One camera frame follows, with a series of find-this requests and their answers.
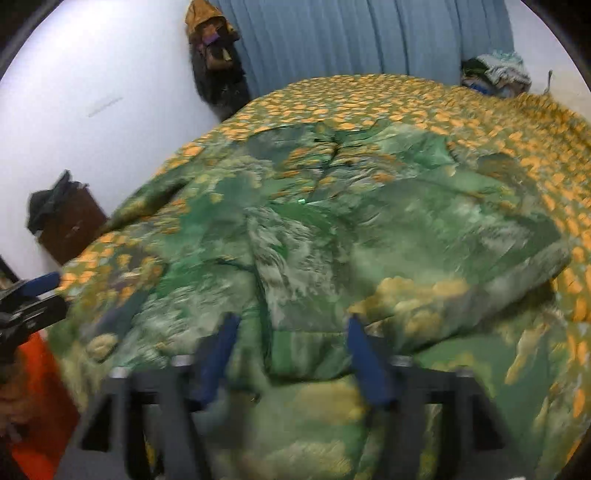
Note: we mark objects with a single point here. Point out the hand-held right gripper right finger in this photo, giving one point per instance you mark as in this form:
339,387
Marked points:
368,369

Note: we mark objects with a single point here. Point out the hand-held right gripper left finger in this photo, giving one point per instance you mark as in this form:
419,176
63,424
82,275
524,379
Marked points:
216,364

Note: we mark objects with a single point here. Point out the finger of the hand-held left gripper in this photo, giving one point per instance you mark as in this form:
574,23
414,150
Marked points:
37,318
39,284

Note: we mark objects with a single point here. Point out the green printed garment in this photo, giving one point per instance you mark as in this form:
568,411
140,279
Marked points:
323,240

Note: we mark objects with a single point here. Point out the pile of clothes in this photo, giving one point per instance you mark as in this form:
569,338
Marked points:
496,74

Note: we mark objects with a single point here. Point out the brown wooden cabinet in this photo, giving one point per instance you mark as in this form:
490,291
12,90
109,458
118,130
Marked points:
74,226

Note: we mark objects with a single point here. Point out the person's orange clothing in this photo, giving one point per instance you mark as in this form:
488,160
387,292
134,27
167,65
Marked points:
41,415

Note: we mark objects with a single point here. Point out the dark hanging clothing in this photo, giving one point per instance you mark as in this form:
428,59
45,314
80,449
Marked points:
224,90

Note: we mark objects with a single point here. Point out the orange pumpkin print bedspread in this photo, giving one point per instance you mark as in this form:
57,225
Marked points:
369,92

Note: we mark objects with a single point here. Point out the brown hanging bag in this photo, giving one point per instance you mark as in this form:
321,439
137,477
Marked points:
207,27

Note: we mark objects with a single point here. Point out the blue curtain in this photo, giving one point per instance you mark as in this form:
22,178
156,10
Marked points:
346,37

